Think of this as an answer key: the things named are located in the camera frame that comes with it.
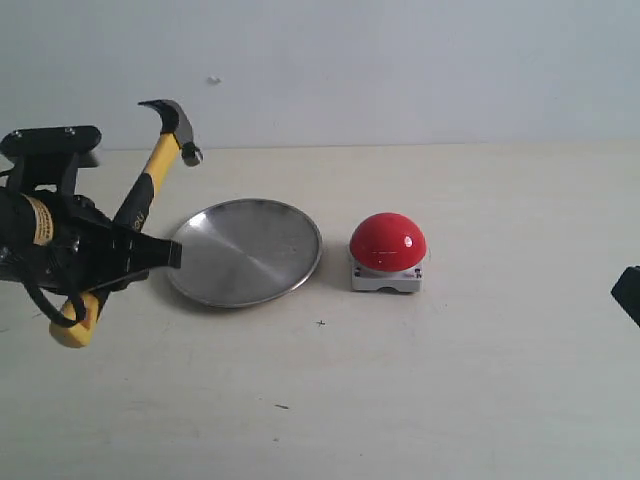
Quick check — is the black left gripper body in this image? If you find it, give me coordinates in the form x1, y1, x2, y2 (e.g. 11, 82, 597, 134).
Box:
47, 194, 129, 295

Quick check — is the yellow black claw hammer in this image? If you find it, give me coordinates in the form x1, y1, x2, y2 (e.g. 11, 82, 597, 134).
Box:
49, 99, 202, 348

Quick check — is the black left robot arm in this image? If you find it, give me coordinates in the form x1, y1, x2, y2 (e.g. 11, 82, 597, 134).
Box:
1, 187, 182, 295

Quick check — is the red dome push button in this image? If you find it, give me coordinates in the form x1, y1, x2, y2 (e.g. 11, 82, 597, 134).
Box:
348, 212, 429, 294

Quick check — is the round stainless steel plate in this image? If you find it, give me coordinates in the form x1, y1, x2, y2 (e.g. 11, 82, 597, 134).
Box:
168, 198, 323, 309

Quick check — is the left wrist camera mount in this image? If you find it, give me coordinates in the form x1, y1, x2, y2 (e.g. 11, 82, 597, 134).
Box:
1, 125, 102, 197

